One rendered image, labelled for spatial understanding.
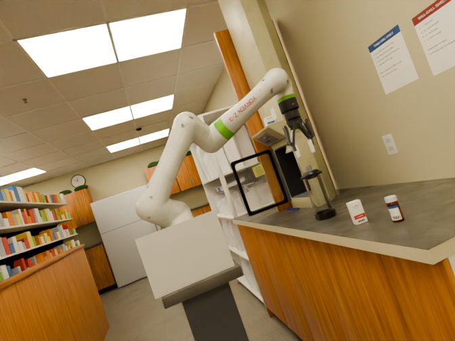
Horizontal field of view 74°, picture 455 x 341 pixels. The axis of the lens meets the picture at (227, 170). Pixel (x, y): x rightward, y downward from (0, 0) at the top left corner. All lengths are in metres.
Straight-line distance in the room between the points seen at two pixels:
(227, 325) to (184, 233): 0.41
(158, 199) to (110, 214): 5.32
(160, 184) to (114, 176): 6.02
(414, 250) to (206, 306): 0.77
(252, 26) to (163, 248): 1.46
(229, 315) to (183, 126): 0.81
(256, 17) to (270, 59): 0.28
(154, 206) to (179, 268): 0.28
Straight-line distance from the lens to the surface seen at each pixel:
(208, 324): 1.34
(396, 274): 1.11
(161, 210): 1.33
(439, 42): 1.64
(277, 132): 1.88
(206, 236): 1.23
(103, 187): 7.35
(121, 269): 6.70
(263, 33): 2.09
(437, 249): 0.94
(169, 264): 1.23
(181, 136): 1.36
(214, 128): 1.46
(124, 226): 6.60
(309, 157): 1.93
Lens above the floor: 1.26
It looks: 2 degrees up
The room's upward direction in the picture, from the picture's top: 20 degrees counter-clockwise
